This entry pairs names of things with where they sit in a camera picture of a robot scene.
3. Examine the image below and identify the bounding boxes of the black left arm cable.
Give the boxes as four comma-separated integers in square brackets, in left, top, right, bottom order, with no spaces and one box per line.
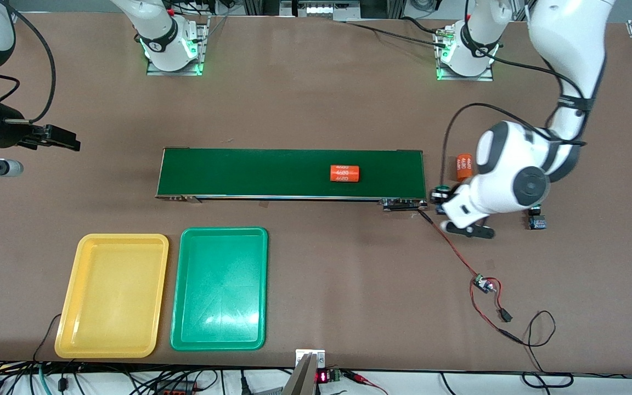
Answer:
[441,55,605,187]

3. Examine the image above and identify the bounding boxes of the thin black table cable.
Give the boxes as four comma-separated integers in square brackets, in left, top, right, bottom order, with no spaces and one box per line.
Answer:
[32,313,63,364]

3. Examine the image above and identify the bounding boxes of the yellow plastic tray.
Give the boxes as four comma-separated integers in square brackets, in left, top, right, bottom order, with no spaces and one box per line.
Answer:
[54,233,170,359]

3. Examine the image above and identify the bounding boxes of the red black conveyor cable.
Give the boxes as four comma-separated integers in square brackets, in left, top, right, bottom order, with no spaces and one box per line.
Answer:
[417,210,478,279]

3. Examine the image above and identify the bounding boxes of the grey metal camera stand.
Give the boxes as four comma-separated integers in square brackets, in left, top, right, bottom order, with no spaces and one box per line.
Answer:
[282,349,326,395]

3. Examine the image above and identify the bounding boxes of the black coiled floor cable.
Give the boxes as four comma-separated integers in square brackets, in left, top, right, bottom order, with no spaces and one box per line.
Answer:
[522,372,574,389]

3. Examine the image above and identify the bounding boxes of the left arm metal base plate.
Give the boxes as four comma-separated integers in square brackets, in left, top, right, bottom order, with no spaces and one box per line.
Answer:
[436,25,495,82]

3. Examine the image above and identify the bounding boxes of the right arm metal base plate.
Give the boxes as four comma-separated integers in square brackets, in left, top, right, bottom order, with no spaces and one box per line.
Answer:
[146,15,210,76]

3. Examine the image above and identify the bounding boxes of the orange power strip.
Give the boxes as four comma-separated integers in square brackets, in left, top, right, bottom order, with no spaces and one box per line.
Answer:
[154,381,199,395]

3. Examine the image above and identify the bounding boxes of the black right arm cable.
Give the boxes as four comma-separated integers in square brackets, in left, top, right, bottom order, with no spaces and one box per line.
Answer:
[0,0,56,124]

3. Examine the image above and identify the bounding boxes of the orange 4680 battery cylinder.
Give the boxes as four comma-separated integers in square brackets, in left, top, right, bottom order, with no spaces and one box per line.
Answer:
[330,165,360,183]
[456,153,474,182]

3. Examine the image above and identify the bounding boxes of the small black circuit board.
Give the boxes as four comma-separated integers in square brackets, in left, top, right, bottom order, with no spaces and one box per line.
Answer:
[471,274,496,295]

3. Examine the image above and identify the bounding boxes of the red clip leads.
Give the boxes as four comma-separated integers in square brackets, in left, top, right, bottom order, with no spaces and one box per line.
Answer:
[343,370,391,395]

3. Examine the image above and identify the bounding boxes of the green conveyor belt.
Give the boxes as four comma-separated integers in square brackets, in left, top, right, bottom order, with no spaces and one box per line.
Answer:
[155,147,429,212]

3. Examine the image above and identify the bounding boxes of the black base cable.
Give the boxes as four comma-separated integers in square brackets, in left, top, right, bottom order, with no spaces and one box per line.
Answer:
[343,16,448,50]

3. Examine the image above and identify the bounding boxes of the black switch with red lead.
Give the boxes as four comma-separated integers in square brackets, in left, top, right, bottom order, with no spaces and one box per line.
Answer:
[489,285,514,323]

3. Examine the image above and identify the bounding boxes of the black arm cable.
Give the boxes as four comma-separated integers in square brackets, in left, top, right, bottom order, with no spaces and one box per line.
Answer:
[441,55,605,187]
[0,0,56,124]

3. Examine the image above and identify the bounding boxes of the green plastic tray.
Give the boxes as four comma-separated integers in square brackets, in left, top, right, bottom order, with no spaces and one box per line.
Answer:
[170,227,269,352]

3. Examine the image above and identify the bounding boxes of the grey background device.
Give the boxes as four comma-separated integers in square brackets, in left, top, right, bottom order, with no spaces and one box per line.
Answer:
[280,0,360,21]

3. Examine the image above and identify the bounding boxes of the green push button switch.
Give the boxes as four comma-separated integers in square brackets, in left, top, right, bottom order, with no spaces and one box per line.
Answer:
[527,204,548,231]
[430,185,453,216]

